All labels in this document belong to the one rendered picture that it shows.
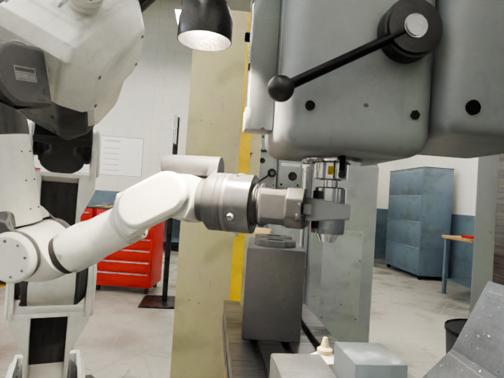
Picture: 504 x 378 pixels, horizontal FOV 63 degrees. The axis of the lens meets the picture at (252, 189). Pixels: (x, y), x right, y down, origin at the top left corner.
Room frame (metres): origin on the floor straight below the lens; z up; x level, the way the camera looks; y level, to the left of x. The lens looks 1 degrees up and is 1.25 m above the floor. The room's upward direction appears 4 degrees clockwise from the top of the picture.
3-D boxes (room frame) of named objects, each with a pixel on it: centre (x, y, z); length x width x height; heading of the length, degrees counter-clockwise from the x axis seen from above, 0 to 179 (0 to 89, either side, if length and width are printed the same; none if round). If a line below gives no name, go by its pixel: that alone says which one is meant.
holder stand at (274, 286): (0.94, -0.06, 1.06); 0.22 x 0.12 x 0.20; 179
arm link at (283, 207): (0.61, -0.02, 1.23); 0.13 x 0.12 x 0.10; 167
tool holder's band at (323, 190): (0.59, -0.11, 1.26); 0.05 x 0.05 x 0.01
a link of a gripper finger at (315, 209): (0.56, -0.10, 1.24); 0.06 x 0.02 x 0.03; 77
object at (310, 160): (0.59, -0.11, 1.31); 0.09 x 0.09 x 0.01
